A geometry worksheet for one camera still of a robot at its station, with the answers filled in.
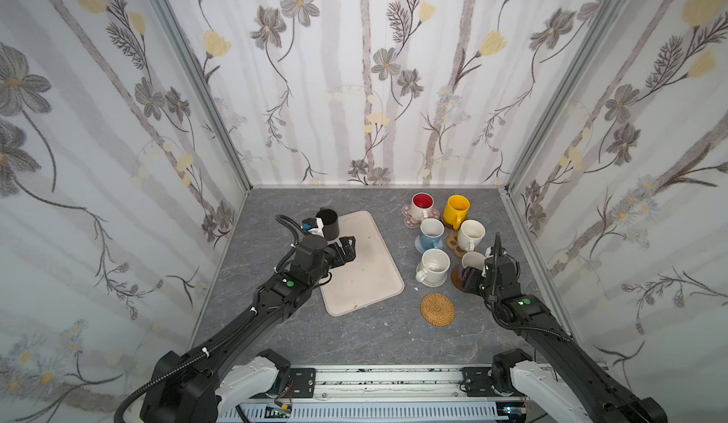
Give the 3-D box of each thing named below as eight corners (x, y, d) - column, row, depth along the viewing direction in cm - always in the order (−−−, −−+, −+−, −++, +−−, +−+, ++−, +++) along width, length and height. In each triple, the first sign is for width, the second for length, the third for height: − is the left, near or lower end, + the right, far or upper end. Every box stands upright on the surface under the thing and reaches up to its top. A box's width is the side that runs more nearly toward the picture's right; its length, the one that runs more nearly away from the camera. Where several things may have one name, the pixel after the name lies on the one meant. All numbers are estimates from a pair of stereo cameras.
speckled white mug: (414, 287, 94) (418, 273, 86) (411, 262, 100) (415, 247, 92) (445, 287, 94) (453, 274, 86) (441, 263, 100) (447, 248, 92)
